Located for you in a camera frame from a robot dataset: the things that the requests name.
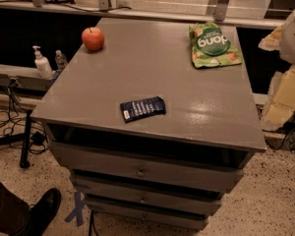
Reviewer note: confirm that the blue tape cross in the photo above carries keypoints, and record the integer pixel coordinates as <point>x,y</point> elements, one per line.
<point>77,211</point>

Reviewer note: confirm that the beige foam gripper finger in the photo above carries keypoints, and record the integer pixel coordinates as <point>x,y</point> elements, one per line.
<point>280,104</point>

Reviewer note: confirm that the white pump bottle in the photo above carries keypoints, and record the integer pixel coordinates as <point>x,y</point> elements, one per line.
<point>42,64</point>

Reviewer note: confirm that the black stand leg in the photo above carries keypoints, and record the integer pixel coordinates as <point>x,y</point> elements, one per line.
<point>22,137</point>

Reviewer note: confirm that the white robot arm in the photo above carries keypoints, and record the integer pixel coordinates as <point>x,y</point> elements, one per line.
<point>280,105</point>

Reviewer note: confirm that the metal window rail frame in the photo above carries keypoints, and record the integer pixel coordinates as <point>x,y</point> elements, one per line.
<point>263,14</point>

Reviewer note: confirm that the red apple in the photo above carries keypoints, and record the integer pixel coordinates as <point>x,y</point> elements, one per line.
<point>93,38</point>

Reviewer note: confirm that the drawer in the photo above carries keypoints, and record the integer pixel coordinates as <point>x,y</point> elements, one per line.
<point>136,196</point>
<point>148,213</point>
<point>116,164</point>

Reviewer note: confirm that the brown trouser leg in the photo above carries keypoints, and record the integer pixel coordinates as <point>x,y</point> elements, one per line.
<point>14,212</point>

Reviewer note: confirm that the bottom drawer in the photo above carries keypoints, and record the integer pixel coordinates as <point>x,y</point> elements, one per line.
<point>148,213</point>

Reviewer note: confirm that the green snack bag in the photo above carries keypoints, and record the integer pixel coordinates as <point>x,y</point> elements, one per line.
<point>211,48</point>

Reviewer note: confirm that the dark blue snack packet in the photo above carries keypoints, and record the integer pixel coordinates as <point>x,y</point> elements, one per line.
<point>143,108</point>

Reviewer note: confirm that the clear plastic bottle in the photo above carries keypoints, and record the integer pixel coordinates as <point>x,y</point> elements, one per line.
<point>61,60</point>

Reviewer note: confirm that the top drawer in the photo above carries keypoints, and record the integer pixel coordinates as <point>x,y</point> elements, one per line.
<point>116,164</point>

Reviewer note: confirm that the black shoe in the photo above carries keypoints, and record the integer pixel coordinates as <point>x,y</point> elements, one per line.
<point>41,214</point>

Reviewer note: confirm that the middle drawer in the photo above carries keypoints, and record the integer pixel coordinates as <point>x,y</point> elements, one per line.
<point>136,196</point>

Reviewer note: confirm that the grey drawer cabinet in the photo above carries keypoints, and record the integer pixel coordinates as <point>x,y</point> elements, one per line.
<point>144,133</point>

